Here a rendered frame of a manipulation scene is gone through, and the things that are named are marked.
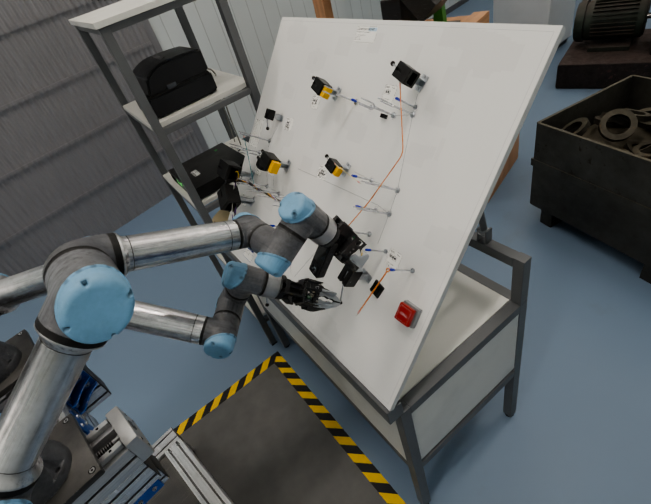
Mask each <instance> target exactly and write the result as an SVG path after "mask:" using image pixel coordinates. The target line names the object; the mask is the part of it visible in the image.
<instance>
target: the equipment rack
mask: <svg viewBox="0 0 651 504"><path fill-rule="evenodd" d="M194 1H196V0H122V1H119V2H116V3H114V4H111V5H108V6H105V7H103V8H100V9H97V10H94V11H92V12H89V13H86V14H83V15H81V16H78V17H75V18H72V19H70V20H68V21H69V22H70V24H71V25H74V26H75V27H76V29H77V31H78V33H79V34H80V36H81V38H82V40H83V41H84V43H85V45H86V46H87V48H88V50H89V52H90V53H91V55H92V57H93V58H94V60H95V62H96V64H97V65H98V67H99V69H100V70H101V72H102V74H103V76H104V77H105V79H106V81H107V82H108V84H109V86H110V88H111V89H112V91H113V93H114V95H115V96H116V98H117V100H118V101H119V103H120V105H121V107H122V108H123V110H124V112H125V113H126V115H127V117H128V119H129V120H130V122H131V124H132V125H133V127H134V129H135V131H136V132H137V134H138V136H139V137H140V139H141V141H142V143H143V144H144V146H145V148H146V150H147V151H148V153H149V155H150V156H151V158H152V160H153V162H154V163H155V165H156V167H157V168H158V170H159V172H160V174H161V175H162V177H163V179H164V180H165V182H166V184H167V186H168V187H169V189H170V191H171V192H172V194H173V196H174V198H175V199H176V201H177V203H178V205H179V206H180V208H181V210H182V211H183V213H184V215H185V217H186V218H187V220H188V222H189V223H190V225H191V226H194V225H197V223H196V221H195V219H194V217H193V216H192V214H191V212H190V210H189V209H188V207H187V205H186V203H185V202H184V200H183V198H184V199H185V200H186V201H187V202H188V203H189V204H190V205H191V206H192V207H193V208H194V209H195V210H196V211H197V212H198V213H199V215H200V217H201V218H202V220H203V222H204V224H207V223H213V221H212V219H211V217H210V215H209V214H208V213H209V212H211V211H212V210H214V209H216V208H218V207H219V206H220V204H219V200H218V199H217V198H218V195H217V192H218V191H219V190H217V191H215V192H213V193H212V194H210V195H208V196H206V197H204V198H203V199H200V197H199V195H198V193H197V191H196V189H195V187H194V185H193V184H192V182H191V180H190V178H189V176H188V174H187V172H186V170H185V169H184V167H183V165H182V163H181V161H180V159H179V157H178V155H177V154H176V152H175V150H174V148H173V146H172V144H171V142H170V140H169V139H168V137H167V135H168V134H170V133H172V132H174V131H176V130H178V129H180V128H182V127H184V126H186V125H188V124H191V123H193V122H195V121H197V120H199V119H201V118H203V117H205V116H207V115H209V114H211V113H213V112H215V111H217V110H218V112H219V115H220V117H221V119H222V122H223V124H224V126H225V129H226V131H227V133H228V136H229V138H230V140H229V141H227V142H225V143H224V144H225V145H227V146H229V147H230V146H233V147H237V148H241V147H243V148H246V147H248V142H246V141H244V140H242V139H241V138H239V139H240V141H241V144H242V145H240V143H239V140H238V138H237V136H236V134H235V131H234V129H233V127H232V124H231V122H230V119H229V117H228V115H227V112H226V110H225V112H226V115H227V118H228V121H229V124H230V127H231V130H232V133H233V136H234V139H235V142H234V139H233V136H232V133H231V130H230V127H229V124H228V121H227V118H226V115H225V112H224V109H225V106H227V105H229V104H231V103H233V102H235V101H237V100H239V99H241V98H243V97H245V96H247V95H249V94H250V97H251V99H252V102H253V105H254V107H255V110H256V113H257V110H258V106H259V102H260V98H261V95H260V93H259V90H258V87H257V84H256V81H255V78H254V76H253V73H252V70H251V67H250V64H249V61H248V59H247V56H246V53H245V50H244V47H243V44H242V41H241V39H240V36H239V33H238V30H237V27H236V24H235V22H234V19H233V16H232V13H231V10H230V7H229V4H228V2H227V0H215V1H216V4H217V7H218V10H219V12H220V15H221V18H222V20H223V23H224V26H225V29H226V31H227V34H228V37H229V40H230V42H231V45H232V48H233V50H234V53H235V56H236V59H237V61H238V64H239V67H240V69H241V72H242V75H243V77H241V76H237V75H233V74H230V73H226V72H222V71H219V70H215V69H212V70H213V71H214V72H215V73H216V75H217V76H215V75H214V73H213V72H212V71H211V70H208V71H209V72H211V74H212V76H213V78H214V81H215V83H216V86H217V89H216V91H214V92H213V93H212V94H208V95H206V96H204V97H202V98H200V99H198V100H195V101H193V102H191V103H189V104H187V105H185V106H183V107H181V108H179V109H177V110H175V111H173V112H171V113H169V114H167V115H165V116H164V117H162V118H157V116H156V114H155V112H154V110H153V109H152V107H151V105H150V103H149V101H148V99H147V97H146V95H145V94H144V92H143V90H142V88H141V86H140V84H139V82H138V81H137V79H136V77H135V75H134V73H133V71H132V69H131V67H130V66H129V64H128V62H127V60H126V58H125V56H124V54H123V52H122V51H121V49H120V47H119V45H118V43H117V41H116V39H115V37H114V36H113V34H112V33H113V32H116V31H118V30H121V29H123V28H126V27H129V26H131V25H134V24H136V23H139V22H142V21H144V20H147V19H149V18H152V17H155V16H157V15H160V14H162V13H165V12H168V11H170V10H173V9H174V10H175V12H176V15H177V17H178V19H179V22H180V24H181V26H182V29H183V31H184V33H185V36H186V38H187V40H188V43H189V45H190V47H191V48H195V49H198V50H200V47H199V45H198V43H197V40H196V38H195V35H194V33H193V31H192V28H191V26H190V23H189V21H188V18H187V16H186V14H185V11H184V9H183V5H186V4H188V3H191V2H194ZM89 33H93V34H97V35H100V36H101V37H102V39H103V41H104V43H105V45H106V46H107V48H108V50H109V52H110V54H111V56H112V57H113V59H114V61H115V63H116V65H117V66H118V68H119V70H120V72H121V74H122V75H123V77H124V79H125V81H126V83H127V84H128V86H129V88H130V90H131V92H132V94H133V95H134V97H135V99H136V100H135V101H132V102H130V103H128V101H127V99H126V98H125V96H124V94H123V92H122V90H121V89H120V87H119V85H118V83H117V82H116V80H115V78H114V76H113V75H112V73H111V71H110V69H109V68H108V66H107V64H106V62H105V61H104V59H103V57H102V55H101V53H100V52H99V50H98V48H97V46H96V45H95V43H94V41H93V39H92V38H91V36H90V34H89ZM200 51H201V50H200ZM241 89H242V90H241ZM239 90H240V91H239ZM237 91H238V92H237ZM235 92H236V93H235ZM233 93H234V94H233ZM231 94H232V95H231ZM228 95H230V96H228ZM226 96H228V97H226ZM224 97H226V98H224ZM222 98H224V99H222ZM220 99H222V100H220ZM136 101H137V102H136ZM137 103H138V104H139V106H140V108H141V109H140V108H139V106H138V104H137ZM212 103H213V104H212ZM210 104H211V105H210ZM208 105H209V106H208ZM206 106H207V107H206ZM204 107H205V108H204ZM223 107H224V109H223ZM202 108H203V109H202ZM200 109H201V110H200ZM197 110H199V111H197ZM195 111H197V112H195ZM193 112H195V113H193ZM191 113H193V114H191ZM189 114H191V115H189ZM187 115H188V116H187ZM185 116H186V117H185ZM183 117H184V118H183ZM181 118H182V119H181ZM179 119H180V120H179ZM177 120H178V121H177ZM175 121H176V122H175ZM173 122H174V123H173ZM171 123H172V124H171ZM168 124H170V125H168ZM141 125H143V126H144V127H145V128H146V129H148V130H149V131H150V132H152V133H153V134H154V135H156V137H157V139H158V141H159V142H160V144H161V146H162V148H163V150H164V151H165V153H166V155H167V157H168V159H169V160H170V162H171V164H172V166H173V168H174V170H175V171H176V173H177V175H178V177H179V179H180V180H181V182H182V184H183V186H184V188H185V189H186V191H187V192H186V191H185V190H184V189H183V188H182V187H181V186H180V185H179V184H177V183H176V182H175V181H174V180H173V178H172V176H171V174H170V173H169V172H167V170H166V168H165V166H164V165H163V163H162V161H161V159H160V158H159V156H158V154H157V152H156V150H155V149H154V147H153V145H152V143H151V142H150V140H149V138H148V136H147V135H146V133H145V131H144V129H143V128H142V126H141ZM166 125H168V126H166ZM164 126H166V127H164ZM163 127H164V128H163ZM245 142H246V146H245ZM229 143H231V144H235V145H239V146H241V147H239V146H235V145H231V144H229ZM241 149H242V148H241ZM182 197H183V198H182ZM215 199H217V200H215ZM214 200H215V201H214ZM212 201H213V202H212ZM210 202H212V203H210ZM208 203H210V204H208ZM207 204H208V205H207ZM205 205H206V206H205ZM215 255H216V256H217V257H218V258H219V259H220V260H221V261H222V262H223V263H224V265H225V266H226V264H227V263H228V262H230V261H232V260H231V259H230V258H229V257H228V256H227V255H226V254H225V253H220V254H215ZM215 255H210V256H209V258H210V260H211V261H212V263H213V265H214V266H215V268H216V270H217V272H218V273H219V275H220V277H221V278H222V274H223V271H224V270H223V269H222V267H221V265H220V263H219V262H218V260H217V258H216V256H215ZM245 306H246V307H247V308H248V310H249V311H250V312H251V313H252V314H253V315H254V317H255V318H256V319H257V320H258V322H259V323H260V325H261V327H262V329H263V331H264V332H265V334H266V336H267V338H268V340H269V342H270V344H271V345H272V346H273V345H274V344H276V343H277V341H276V339H275V337H274V335H273V334H272V332H271V330H270V328H269V326H268V324H267V321H269V318H268V316H267V315H265V314H266V312H265V311H264V309H263V307H262V305H261V303H260V301H259V299H258V297H257V295H254V294H251V296H250V297H249V299H248V301H247V302H246V304H245ZM264 315H265V316H264ZM263 316H264V317H263Z"/></svg>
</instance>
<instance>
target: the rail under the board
mask: <svg viewBox="0 0 651 504"><path fill-rule="evenodd" d="M225 254H226V255H227V256H228V257H229V258H230V259H231V260H232V261H235V262H240V263H242V262H241V261H240V260H239V259H238V258H237V257H236V256H235V255H234V254H233V253H232V252H231V251H230V252H225ZM269 300H270V301H271V302H272V303H273V304H274V305H275V306H276V307H277V308H278V309H279V310H280V311H281V312H282V313H283V314H284V315H285V316H286V317H287V318H288V319H289V320H290V321H291V322H292V323H293V324H294V325H295V327H296V328H297V329H298V330H299V331H300V332H301V333H302V334H303V335H304V336H305V337H306V338H307V339H308V340H309V341H310V342H311V343H312V344H313V345H314V346H315V347H316V348H317V349H318V350H319V351H320V352H321V354H322V355H323V356H324V357H325V358H326V359H327V360H328V361H329V362H330V363H331V364H332V365H333V366H334V367H335V368H336V369H337V370H338V371H339V372H340V373H341V374H342V375H343V376H344V377H345V378H346V379H347V381H348V382H349V383H350V384H351V385H352V386H353V387H354V388H355V389H356V390H357V391H358V392H359V393H360V394H361V395H362V396H363V397H364V398H365V399H366V400H367V401H368V402H369V403H370V404H371V405H372V406H373V408H374V409H375V410H376V411H377V412H378V413H379V414H380V415H381V416H382V417H383V418H384V419H385V420H386V421H387V422H388V423H389V424H390V425H391V424H392V423H393V422H394V421H395V420H397V419H398V418H399V417H400V416H401V415H402V414H403V413H404V412H403V408H402V404H401V401H400V400H398V402H397V404H396V406H395V408H394V410H392V411H389V410H388V409H387V408H386V407H385V406H384V405H383V404H382V403H381V402H380V401H379V400H378V399H377V398H376V397H375V396H374V395H373V394H372V393H371V392H370V391H369V390H368V389H367V388H366V387H365V386H364V385H363V384H362V383H361V382H360V381H359V380H358V379H357V378H356V377H355V376H354V375H353V374H352V373H351V372H350V371H349V370H348V369H347V368H346V367H345V366H344V365H343V364H342V363H341V362H340V361H339V360H338V359H337V358H336V357H335V356H334V355H333V354H332V353H331V352H330V351H329V350H328V349H327V348H326V347H325V346H324V345H323V344H322V343H321V342H320V341H319V340H318V339H317V338H316V337H315V336H314V335H313V334H312V333H311V332H310V331H309V330H308V329H307V328H306V327H305V326H304V325H303V324H302V323H301V322H300V321H299V320H298V319H297V318H296V317H295V316H294V315H293V314H292V313H291V312H290V311H289V309H288V308H287V307H286V306H285V305H284V304H283V303H282V302H281V301H280V300H278V299H275V298H274V299H270V298H269Z"/></svg>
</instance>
